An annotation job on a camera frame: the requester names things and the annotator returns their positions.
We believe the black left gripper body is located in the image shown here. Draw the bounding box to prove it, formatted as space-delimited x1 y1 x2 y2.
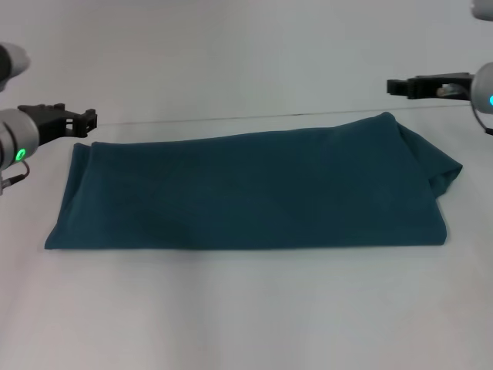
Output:
17 102 72 146

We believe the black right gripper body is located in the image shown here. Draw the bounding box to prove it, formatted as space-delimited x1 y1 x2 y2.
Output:
407 71 478 100

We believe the blue shirt with FREE print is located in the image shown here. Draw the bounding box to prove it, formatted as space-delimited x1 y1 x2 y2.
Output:
43 110 464 251

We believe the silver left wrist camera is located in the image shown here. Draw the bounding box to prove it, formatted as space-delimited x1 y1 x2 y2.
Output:
0 42 31 93

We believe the left arm connector with cable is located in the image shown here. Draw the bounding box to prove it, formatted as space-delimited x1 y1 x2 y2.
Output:
0 160 32 196

